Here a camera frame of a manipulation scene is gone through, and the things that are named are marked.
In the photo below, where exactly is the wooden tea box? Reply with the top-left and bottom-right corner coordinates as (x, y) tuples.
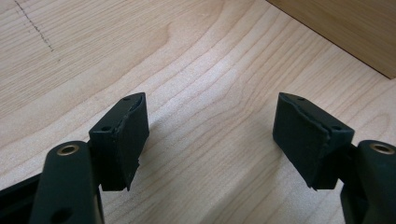
(265, 0), (396, 80)

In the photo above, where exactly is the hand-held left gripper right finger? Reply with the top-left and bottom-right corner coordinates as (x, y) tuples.
(272, 91), (356, 191)

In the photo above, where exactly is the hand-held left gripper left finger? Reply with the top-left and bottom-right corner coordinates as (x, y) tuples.
(88, 91), (150, 192)

